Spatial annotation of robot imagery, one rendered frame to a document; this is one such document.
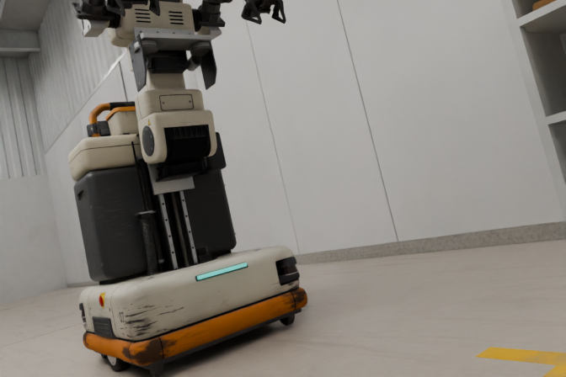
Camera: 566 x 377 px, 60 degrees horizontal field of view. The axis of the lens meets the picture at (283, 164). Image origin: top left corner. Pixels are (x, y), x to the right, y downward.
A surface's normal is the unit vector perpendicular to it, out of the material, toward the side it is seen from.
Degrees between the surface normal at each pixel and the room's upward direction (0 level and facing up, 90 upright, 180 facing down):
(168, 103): 98
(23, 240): 90
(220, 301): 90
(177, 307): 90
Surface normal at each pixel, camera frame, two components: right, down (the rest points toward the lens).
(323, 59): -0.79, 0.11
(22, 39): 0.57, -0.22
